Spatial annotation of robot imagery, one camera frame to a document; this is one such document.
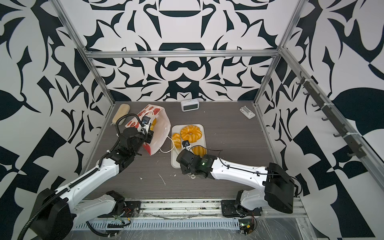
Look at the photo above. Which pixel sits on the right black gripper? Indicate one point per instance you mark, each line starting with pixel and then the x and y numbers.
pixel 183 169

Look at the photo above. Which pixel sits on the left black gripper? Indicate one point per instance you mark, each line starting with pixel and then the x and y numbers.
pixel 148 135

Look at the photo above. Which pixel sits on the red white paper bag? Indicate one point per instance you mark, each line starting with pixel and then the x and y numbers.
pixel 161 127

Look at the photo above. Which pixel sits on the yellow fake braided bread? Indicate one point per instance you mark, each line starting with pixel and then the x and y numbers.
pixel 191 133

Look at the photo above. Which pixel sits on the pale fake bread roll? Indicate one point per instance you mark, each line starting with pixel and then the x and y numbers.
pixel 176 138

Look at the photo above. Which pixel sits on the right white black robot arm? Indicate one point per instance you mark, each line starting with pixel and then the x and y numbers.
pixel 272 186

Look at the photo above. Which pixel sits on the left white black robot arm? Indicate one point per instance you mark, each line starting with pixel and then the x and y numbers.
pixel 57 212

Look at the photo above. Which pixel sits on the beige glasses case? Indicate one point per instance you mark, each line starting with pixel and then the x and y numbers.
pixel 123 110

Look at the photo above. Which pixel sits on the white digital alarm clock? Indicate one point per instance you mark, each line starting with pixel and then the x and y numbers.
pixel 190 105

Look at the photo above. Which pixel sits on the small white remote device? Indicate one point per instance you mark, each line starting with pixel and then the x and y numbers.
pixel 247 112

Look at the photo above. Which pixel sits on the small green circuit board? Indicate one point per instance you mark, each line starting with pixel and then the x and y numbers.
pixel 249 227

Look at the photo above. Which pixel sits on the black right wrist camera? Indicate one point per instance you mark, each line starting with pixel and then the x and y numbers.
pixel 186 145

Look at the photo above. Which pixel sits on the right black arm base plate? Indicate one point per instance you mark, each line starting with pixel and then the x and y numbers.
pixel 230 209

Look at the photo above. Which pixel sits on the white perforated cable duct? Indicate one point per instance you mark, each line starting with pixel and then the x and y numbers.
pixel 161 224

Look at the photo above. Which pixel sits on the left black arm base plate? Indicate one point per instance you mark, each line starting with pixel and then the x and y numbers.
pixel 124 210

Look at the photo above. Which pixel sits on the grey wall hook rack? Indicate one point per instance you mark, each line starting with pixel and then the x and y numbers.
pixel 333 115

